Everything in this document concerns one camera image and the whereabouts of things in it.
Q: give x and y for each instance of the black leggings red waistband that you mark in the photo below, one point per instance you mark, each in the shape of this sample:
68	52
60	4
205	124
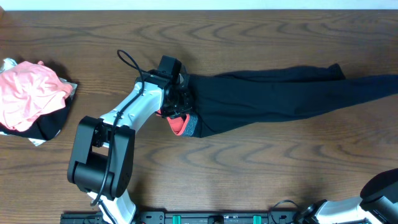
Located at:
234	99

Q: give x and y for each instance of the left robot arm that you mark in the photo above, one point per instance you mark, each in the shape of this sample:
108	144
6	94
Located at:
103	150

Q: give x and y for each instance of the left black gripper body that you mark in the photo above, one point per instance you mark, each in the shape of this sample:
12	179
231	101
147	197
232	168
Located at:
180	104

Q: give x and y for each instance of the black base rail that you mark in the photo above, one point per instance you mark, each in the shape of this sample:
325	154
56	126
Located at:
284	217

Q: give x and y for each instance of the black folded garment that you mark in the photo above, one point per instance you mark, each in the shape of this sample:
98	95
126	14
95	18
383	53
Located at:
47	126

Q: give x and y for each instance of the pink crumpled garment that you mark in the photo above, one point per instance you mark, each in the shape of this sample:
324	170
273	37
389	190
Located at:
28	91

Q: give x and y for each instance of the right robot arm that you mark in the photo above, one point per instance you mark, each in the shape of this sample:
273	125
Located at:
376	204

